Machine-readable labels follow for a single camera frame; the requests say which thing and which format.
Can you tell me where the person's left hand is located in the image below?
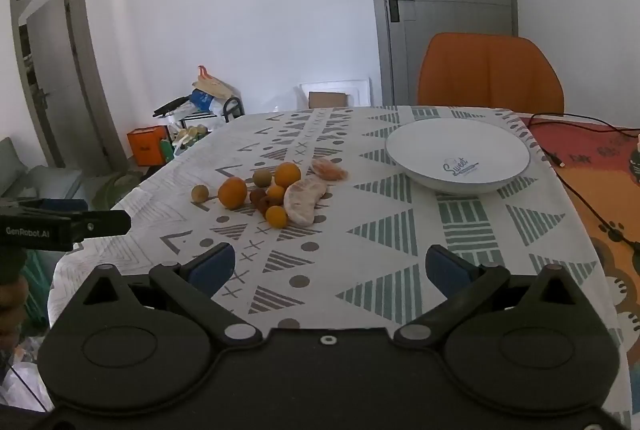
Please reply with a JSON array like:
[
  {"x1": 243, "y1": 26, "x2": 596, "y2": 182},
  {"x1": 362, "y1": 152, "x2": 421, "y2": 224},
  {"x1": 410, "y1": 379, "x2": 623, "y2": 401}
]
[{"x1": 0, "y1": 280, "x2": 27, "y2": 347}]

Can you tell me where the orange chair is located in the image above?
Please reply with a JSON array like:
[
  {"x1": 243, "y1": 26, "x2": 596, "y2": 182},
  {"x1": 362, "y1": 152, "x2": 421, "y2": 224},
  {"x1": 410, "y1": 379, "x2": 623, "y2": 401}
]
[{"x1": 417, "y1": 33, "x2": 565, "y2": 116}]

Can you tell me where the brown cardboard piece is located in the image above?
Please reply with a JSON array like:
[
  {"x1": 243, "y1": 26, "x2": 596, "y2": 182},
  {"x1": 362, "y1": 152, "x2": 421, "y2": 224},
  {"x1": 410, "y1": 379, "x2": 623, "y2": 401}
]
[{"x1": 308, "y1": 91, "x2": 351, "y2": 110}]

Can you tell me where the large orange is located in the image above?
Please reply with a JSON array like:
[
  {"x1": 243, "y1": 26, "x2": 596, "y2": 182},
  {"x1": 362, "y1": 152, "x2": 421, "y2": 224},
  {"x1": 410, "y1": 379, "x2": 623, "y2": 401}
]
[
  {"x1": 217, "y1": 177, "x2": 249, "y2": 210},
  {"x1": 274, "y1": 162, "x2": 302, "y2": 189}
]

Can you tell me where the black cable with plug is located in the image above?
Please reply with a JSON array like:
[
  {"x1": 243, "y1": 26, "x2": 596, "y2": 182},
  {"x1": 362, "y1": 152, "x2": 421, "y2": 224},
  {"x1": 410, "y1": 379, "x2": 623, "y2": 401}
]
[{"x1": 542, "y1": 150, "x2": 640, "y2": 257}]

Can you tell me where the grey open door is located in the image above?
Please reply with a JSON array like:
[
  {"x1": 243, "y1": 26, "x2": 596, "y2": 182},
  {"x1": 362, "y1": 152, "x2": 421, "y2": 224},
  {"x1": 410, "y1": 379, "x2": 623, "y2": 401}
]
[{"x1": 10, "y1": 0, "x2": 126, "y2": 177}]

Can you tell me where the black cart frame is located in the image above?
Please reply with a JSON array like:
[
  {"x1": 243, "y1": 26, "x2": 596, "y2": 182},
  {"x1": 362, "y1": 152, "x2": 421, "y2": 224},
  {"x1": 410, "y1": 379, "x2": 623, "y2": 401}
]
[{"x1": 221, "y1": 96, "x2": 246, "y2": 124}]

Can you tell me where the orange cartoon table mat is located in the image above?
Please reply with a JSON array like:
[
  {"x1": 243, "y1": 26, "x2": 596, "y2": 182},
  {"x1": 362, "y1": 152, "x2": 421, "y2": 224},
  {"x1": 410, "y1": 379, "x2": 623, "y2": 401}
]
[{"x1": 515, "y1": 112, "x2": 640, "y2": 430}]

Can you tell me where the green cloth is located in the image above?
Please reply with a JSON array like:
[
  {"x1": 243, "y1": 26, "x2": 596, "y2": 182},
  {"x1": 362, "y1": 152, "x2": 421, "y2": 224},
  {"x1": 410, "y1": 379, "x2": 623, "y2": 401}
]
[{"x1": 91, "y1": 171, "x2": 147, "y2": 212}]

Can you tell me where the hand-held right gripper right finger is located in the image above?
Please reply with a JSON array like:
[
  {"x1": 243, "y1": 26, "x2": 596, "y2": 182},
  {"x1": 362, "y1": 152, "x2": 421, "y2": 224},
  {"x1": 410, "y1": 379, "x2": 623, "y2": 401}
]
[{"x1": 394, "y1": 244, "x2": 586, "y2": 351}]

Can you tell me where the paper bag with red handle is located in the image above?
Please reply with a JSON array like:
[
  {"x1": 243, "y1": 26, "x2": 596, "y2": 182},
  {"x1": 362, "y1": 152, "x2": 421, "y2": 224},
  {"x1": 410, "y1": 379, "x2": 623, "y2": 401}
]
[{"x1": 192, "y1": 65, "x2": 237, "y2": 100}]

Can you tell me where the white plate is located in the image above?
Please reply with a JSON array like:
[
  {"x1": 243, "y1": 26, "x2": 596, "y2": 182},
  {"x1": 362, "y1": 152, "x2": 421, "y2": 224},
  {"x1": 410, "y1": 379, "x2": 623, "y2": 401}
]
[{"x1": 384, "y1": 117, "x2": 532, "y2": 196}]

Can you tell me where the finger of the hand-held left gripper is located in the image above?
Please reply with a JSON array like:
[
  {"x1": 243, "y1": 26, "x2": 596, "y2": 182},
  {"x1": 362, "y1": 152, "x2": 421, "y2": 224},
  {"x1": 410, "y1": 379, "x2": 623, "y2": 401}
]
[{"x1": 70, "y1": 209, "x2": 132, "y2": 243}]

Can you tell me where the patterned white tablecloth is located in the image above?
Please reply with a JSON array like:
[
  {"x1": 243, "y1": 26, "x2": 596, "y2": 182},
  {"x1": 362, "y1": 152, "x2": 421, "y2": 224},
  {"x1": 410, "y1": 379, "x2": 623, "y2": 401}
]
[{"x1": 50, "y1": 105, "x2": 632, "y2": 430}]

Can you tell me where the blue and white bag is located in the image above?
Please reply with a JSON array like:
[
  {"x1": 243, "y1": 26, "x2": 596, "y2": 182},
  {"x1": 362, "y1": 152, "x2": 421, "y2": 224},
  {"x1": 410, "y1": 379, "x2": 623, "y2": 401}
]
[{"x1": 189, "y1": 89, "x2": 222, "y2": 114}]

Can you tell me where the grey sofa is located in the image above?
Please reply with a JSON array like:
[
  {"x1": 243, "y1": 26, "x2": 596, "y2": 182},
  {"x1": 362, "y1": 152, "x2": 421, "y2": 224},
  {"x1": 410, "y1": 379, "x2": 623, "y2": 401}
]
[{"x1": 0, "y1": 137, "x2": 85, "y2": 202}]

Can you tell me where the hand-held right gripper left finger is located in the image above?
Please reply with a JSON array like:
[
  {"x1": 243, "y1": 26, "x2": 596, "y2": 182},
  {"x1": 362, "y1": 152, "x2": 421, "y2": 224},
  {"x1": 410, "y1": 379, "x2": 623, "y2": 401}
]
[{"x1": 75, "y1": 241, "x2": 263, "y2": 351}]

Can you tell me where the peeled pomelo segment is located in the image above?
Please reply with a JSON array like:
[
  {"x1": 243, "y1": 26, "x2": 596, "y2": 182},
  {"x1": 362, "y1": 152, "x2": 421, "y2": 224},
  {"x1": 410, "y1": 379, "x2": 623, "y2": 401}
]
[{"x1": 283, "y1": 175, "x2": 331, "y2": 226}]

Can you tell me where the orange box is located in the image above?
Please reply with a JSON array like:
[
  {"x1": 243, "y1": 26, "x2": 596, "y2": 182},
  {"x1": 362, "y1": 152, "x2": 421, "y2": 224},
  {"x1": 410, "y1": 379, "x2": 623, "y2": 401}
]
[{"x1": 126, "y1": 125, "x2": 169, "y2": 167}]

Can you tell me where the black door handle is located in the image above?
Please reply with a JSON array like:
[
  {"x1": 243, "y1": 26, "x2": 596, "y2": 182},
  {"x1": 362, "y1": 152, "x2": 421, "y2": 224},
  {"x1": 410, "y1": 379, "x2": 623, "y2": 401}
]
[{"x1": 387, "y1": 0, "x2": 415, "y2": 22}]

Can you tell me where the peeled tangerine piece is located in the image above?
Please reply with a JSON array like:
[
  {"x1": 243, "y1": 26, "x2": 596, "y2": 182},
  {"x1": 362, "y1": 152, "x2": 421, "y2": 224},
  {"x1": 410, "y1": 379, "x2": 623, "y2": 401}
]
[{"x1": 311, "y1": 157, "x2": 349, "y2": 182}]

